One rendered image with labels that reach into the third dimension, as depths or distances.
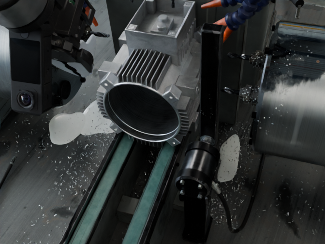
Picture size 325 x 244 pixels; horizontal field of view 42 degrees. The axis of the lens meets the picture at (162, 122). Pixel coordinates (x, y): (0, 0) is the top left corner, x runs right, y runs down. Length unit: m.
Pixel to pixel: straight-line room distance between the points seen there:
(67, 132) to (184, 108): 0.42
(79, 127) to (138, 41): 0.38
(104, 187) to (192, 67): 0.29
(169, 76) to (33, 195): 0.43
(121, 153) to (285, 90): 0.36
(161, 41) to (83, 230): 0.37
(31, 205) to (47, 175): 0.08
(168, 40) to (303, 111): 0.26
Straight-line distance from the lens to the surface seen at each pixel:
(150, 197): 0.81
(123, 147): 0.89
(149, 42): 0.79
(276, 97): 0.71
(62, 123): 1.13
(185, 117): 0.78
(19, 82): 0.55
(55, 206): 0.98
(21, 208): 1.01
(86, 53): 0.59
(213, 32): 0.60
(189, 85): 0.77
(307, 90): 0.71
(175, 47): 0.78
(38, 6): 0.49
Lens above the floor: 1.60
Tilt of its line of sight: 48 degrees down
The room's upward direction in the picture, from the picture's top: 5 degrees counter-clockwise
